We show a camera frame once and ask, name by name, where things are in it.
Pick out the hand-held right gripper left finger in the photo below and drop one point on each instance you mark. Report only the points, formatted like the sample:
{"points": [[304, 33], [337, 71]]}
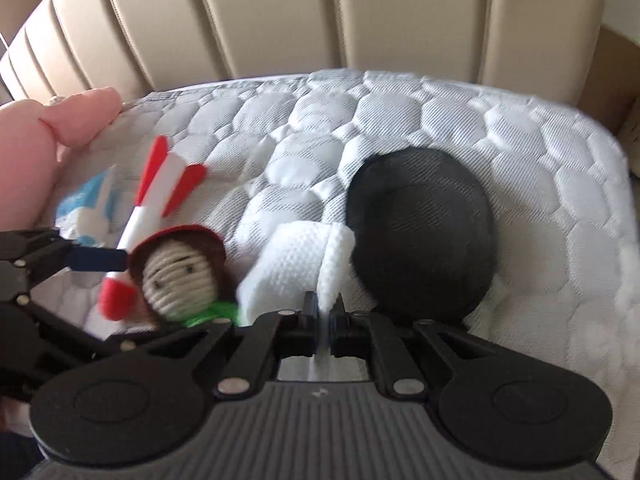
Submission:
{"points": [[313, 331]]}

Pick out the red round object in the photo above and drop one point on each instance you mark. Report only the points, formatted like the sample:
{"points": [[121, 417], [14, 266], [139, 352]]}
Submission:
{"points": [[150, 200]]}

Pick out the white towel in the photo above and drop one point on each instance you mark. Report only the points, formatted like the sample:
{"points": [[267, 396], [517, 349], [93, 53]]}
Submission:
{"points": [[285, 265]]}

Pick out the crochet doll with red hat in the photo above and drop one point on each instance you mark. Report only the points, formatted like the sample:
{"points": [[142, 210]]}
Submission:
{"points": [[175, 275]]}

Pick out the brown cardboard box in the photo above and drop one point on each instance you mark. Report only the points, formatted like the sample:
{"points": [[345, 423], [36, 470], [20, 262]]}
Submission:
{"points": [[617, 90]]}

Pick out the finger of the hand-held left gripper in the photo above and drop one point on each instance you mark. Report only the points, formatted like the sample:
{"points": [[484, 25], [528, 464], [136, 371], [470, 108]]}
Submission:
{"points": [[95, 258], [60, 327]]}

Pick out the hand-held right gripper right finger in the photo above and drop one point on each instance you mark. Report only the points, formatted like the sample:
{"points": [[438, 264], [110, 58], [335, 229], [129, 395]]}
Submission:
{"points": [[334, 332]]}

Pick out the black round cushion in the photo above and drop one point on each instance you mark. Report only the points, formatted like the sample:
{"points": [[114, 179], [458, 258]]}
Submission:
{"points": [[420, 230]]}

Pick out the white quilted mattress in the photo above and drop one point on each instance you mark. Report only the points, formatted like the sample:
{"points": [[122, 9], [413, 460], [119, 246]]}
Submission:
{"points": [[450, 120]]}

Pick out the pink plush toy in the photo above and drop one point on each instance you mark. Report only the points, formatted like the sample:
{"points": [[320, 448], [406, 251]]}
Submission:
{"points": [[30, 160]]}

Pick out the beige padded headboard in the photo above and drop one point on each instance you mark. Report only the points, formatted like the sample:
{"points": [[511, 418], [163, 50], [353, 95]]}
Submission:
{"points": [[280, 15]]}

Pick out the blue face mask packet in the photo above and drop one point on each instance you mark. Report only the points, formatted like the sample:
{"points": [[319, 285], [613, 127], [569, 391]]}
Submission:
{"points": [[90, 207]]}

